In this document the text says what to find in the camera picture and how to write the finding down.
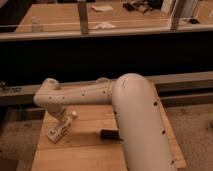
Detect clear bottle on far table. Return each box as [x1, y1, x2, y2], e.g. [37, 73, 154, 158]
[31, 17, 43, 32]

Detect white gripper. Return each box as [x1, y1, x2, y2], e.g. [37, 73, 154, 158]
[49, 106, 72, 123]

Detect grey vertical post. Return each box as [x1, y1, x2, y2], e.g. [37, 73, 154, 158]
[170, 0, 186, 30]
[77, 0, 89, 34]

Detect white squeeze bottle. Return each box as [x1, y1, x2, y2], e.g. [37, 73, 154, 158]
[45, 111, 78, 145]

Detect white paper sheet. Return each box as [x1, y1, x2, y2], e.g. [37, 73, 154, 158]
[91, 5, 113, 12]

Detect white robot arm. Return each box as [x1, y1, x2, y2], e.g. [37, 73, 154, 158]
[33, 73, 177, 171]

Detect grey vertical post right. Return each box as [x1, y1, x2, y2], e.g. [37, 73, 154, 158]
[170, 0, 186, 30]

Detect wooden work board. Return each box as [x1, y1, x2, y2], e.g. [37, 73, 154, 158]
[31, 81, 187, 171]

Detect black rectangular block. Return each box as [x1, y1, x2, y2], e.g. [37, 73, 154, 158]
[100, 129, 120, 140]

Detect grey metal rail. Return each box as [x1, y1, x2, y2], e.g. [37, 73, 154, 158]
[0, 71, 213, 107]

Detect white crumpled paper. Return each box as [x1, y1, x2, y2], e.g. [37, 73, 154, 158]
[92, 22, 116, 30]

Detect white plastic cup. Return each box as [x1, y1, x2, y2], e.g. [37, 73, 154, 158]
[95, 77, 110, 84]

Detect grey vertical post left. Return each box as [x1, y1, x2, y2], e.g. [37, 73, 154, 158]
[77, 0, 89, 34]

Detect black cables bundle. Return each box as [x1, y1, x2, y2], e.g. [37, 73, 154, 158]
[122, 0, 155, 14]

